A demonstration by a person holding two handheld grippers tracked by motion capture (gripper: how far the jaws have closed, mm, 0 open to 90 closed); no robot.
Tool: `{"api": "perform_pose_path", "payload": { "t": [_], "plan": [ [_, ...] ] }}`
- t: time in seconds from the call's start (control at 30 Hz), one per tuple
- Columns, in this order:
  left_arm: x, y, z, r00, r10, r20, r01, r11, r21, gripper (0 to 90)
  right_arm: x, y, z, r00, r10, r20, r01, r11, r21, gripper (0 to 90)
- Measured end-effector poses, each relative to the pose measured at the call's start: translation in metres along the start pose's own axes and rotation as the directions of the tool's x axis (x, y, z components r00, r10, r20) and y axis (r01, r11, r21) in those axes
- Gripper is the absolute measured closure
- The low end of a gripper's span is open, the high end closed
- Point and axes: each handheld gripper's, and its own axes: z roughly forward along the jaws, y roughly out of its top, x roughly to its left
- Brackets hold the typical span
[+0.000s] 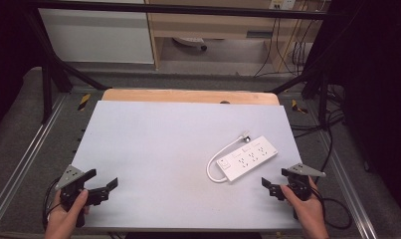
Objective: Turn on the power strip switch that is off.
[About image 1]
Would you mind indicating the person's left hand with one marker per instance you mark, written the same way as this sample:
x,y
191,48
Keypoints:
x,y
60,222

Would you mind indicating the aluminium rail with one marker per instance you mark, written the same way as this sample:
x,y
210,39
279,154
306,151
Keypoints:
x,y
29,156
349,186

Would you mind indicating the person's right hand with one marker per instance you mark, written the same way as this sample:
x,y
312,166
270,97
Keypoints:
x,y
309,215

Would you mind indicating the yellow black tape marker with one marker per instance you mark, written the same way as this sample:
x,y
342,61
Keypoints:
x,y
298,107
84,102

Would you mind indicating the white wall socket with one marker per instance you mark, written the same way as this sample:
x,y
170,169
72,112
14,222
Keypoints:
x,y
282,4

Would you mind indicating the white cabinet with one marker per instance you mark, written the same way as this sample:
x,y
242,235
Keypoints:
x,y
95,36

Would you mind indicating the black metal frame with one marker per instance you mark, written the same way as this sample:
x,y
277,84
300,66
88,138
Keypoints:
x,y
174,8

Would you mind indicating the wooden table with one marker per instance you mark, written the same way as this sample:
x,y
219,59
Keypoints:
x,y
188,97

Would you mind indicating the white caster foot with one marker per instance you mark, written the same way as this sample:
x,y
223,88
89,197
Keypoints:
x,y
191,42

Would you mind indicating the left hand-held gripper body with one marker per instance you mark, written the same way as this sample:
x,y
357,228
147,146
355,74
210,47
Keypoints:
x,y
69,176

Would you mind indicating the black curtain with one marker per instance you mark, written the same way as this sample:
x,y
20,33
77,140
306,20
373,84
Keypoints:
x,y
9,56
377,93

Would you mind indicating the white power strip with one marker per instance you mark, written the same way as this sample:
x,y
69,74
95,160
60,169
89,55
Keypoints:
x,y
247,158

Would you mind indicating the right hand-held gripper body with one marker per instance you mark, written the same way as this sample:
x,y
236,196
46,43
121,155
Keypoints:
x,y
299,184

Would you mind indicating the light wooden desk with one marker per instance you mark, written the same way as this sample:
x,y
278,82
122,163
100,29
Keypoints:
x,y
214,28

